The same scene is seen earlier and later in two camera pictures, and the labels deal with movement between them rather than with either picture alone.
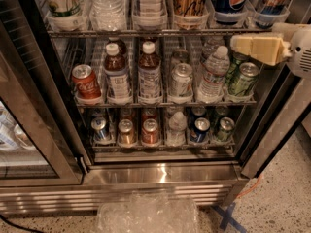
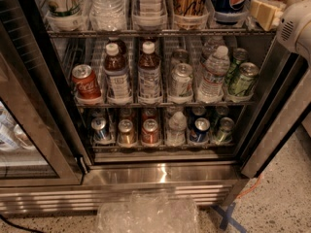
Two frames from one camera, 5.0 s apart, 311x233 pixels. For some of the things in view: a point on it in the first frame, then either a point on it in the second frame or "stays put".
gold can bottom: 126,138 stays put
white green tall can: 64,0 stays put
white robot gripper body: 300,51 -> 293,21
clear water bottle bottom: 176,136 stays put
